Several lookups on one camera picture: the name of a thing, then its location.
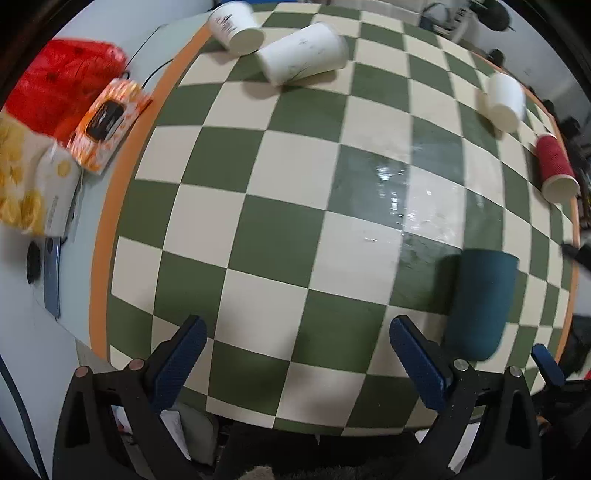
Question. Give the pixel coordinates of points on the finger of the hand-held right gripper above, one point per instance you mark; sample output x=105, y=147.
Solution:
x=578, y=254
x=548, y=365

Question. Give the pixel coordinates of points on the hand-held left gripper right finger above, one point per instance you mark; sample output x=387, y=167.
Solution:
x=418, y=364

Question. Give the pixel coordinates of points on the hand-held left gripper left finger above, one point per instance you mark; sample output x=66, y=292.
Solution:
x=181, y=359

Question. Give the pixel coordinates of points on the teal cup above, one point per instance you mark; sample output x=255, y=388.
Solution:
x=482, y=302

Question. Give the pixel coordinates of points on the red ribbed paper cup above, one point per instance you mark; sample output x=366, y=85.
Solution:
x=555, y=166

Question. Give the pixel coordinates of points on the small white paper cup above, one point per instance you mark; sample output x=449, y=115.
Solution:
x=506, y=101

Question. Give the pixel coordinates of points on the large white paper cup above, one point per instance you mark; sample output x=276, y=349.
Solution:
x=302, y=53

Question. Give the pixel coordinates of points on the white cup with dark print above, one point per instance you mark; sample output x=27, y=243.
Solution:
x=234, y=25

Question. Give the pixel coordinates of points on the blue smartphone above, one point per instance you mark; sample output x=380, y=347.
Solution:
x=51, y=277

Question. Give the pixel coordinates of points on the black round disc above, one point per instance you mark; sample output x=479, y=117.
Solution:
x=33, y=266

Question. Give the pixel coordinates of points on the green cream checkered mat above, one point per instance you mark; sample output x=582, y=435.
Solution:
x=295, y=221

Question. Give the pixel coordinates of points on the black round background object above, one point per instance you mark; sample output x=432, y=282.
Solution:
x=497, y=56

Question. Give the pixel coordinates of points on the yellow and white snack bag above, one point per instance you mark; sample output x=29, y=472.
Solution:
x=27, y=184

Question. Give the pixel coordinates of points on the orange wet wipes packet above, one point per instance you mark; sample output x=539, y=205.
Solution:
x=108, y=124

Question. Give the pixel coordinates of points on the dark background equipment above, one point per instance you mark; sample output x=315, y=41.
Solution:
x=490, y=11

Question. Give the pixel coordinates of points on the red mesh bag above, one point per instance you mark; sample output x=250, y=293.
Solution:
x=60, y=85

